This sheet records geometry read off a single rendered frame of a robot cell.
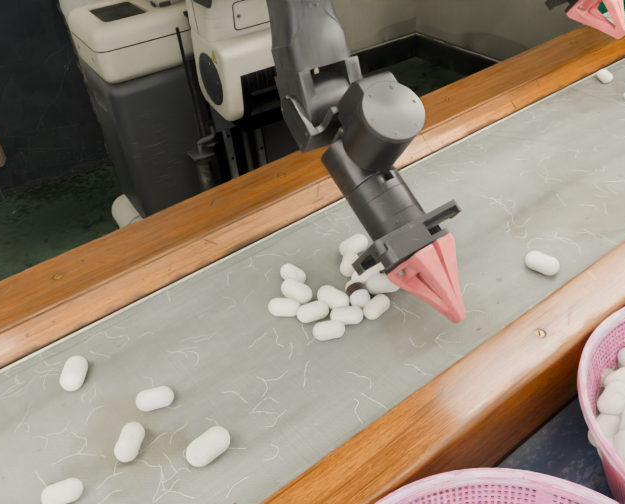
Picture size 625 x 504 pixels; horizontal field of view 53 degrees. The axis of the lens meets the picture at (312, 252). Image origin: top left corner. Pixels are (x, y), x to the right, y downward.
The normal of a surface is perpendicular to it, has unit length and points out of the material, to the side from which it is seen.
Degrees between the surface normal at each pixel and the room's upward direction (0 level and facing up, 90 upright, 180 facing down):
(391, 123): 38
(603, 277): 0
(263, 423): 0
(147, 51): 90
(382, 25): 89
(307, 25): 70
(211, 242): 45
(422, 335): 0
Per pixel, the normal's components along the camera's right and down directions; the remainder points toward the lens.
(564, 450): -0.10, -0.80
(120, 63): 0.52, 0.47
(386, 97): 0.25, -0.34
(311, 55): 0.45, 0.18
